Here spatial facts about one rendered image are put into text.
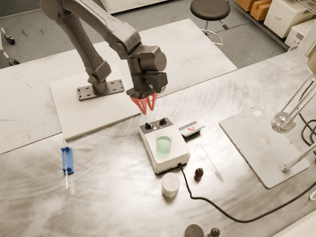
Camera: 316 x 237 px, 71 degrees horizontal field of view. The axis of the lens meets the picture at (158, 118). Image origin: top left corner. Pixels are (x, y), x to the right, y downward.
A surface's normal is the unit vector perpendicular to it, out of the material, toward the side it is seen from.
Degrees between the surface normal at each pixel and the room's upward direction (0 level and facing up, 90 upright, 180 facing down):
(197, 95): 0
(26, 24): 0
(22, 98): 0
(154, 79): 78
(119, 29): 24
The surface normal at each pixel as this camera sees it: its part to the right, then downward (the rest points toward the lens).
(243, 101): 0.00, -0.56
